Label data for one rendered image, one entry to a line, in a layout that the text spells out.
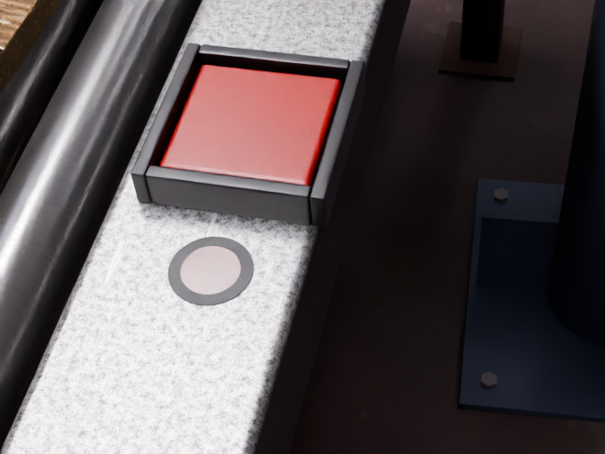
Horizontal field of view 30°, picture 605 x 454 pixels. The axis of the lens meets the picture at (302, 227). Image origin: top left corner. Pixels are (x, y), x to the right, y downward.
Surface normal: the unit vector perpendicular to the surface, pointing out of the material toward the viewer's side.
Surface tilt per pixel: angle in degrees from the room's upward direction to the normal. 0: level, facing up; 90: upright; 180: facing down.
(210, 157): 0
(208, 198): 90
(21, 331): 58
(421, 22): 0
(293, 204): 90
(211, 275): 0
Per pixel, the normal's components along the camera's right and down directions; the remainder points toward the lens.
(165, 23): 0.79, -0.22
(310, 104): -0.07, -0.64
